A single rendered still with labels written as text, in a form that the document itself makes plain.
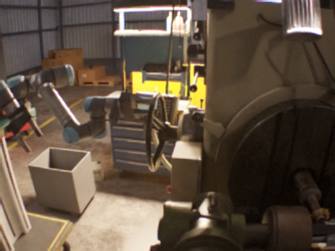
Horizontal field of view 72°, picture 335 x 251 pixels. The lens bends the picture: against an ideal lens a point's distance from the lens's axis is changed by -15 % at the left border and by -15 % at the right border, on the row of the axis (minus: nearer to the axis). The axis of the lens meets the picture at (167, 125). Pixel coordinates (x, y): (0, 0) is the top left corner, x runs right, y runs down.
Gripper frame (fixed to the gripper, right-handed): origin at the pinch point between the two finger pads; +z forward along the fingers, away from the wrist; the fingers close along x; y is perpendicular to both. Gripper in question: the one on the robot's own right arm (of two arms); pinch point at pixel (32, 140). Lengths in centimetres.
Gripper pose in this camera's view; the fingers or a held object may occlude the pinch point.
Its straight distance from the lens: 128.1
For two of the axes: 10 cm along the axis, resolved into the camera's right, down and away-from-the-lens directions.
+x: 0.0, 4.8, -8.8
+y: -9.2, 3.5, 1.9
